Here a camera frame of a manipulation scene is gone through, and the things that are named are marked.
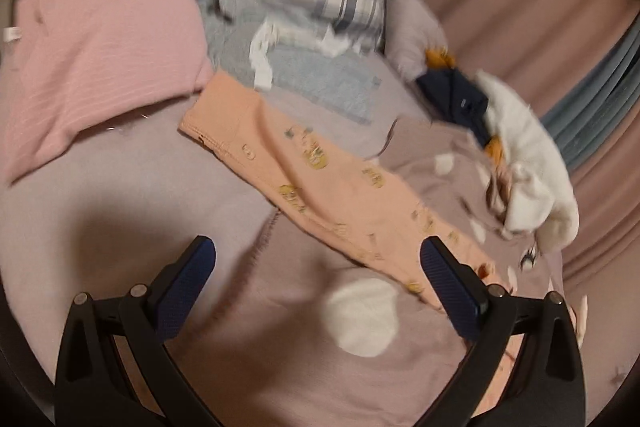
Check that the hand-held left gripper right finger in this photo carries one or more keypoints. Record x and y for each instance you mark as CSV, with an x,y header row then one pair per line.
x,y
450,287

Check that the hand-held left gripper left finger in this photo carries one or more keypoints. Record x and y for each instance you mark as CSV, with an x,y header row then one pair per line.
x,y
185,287

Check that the peach printed baby pants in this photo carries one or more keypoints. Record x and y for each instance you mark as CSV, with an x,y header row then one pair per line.
x,y
300,157

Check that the lilac bed sheet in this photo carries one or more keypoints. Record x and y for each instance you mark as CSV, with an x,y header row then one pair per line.
x,y
125,187

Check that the mauve white-dotted blanket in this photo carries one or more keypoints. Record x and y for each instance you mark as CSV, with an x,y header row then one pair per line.
x,y
300,307

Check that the small pink white garment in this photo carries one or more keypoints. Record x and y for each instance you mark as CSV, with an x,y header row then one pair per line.
x,y
582,322

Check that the white fleece garment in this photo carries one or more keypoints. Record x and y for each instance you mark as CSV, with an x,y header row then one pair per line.
x,y
520,132

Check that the navy garment with orange trim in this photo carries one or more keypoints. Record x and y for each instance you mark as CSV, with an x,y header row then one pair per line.
x,y
455,97

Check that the grey-blue folded cloth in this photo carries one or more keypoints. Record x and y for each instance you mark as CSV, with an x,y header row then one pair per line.
x,y
590,107

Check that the light blue-grey cloth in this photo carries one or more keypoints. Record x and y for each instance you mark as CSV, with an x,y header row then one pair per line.
x,y
320,77

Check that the lilac garment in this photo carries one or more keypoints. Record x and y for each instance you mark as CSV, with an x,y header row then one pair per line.
x,y
410,32

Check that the pink ribbed garment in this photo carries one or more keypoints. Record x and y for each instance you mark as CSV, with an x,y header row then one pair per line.
x,y
100,32

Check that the pink draped cloth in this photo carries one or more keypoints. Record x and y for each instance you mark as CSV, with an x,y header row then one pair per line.
x,y
525,7

